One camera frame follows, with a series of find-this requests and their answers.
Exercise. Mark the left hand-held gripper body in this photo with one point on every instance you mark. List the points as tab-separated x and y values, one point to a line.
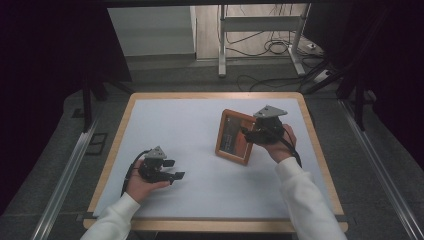
151	166

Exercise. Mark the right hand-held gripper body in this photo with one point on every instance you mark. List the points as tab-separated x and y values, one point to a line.
270	125

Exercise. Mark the wooden picture frame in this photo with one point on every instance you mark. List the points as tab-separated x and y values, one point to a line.
233	140

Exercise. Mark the person's right hand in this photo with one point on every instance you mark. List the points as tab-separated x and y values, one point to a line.
281	146

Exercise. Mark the person's left hand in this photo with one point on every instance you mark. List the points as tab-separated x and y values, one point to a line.
140	188

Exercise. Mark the wooden-edged table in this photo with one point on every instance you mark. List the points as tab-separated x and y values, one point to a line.
200	225

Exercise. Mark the white power strip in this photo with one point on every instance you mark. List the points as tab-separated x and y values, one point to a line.
322	76

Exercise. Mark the black stand leg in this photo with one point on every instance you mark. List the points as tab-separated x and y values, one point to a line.
360	106
87	106

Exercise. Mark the white metal stand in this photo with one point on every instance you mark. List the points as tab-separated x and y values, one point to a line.
260	24

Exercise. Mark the white cabinet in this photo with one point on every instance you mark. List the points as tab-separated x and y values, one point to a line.
153	30

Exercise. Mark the dark curtain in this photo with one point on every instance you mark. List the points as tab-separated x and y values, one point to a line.
393	66
43	83

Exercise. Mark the aluminium rail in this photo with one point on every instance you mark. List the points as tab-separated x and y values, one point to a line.
383	176
63	183

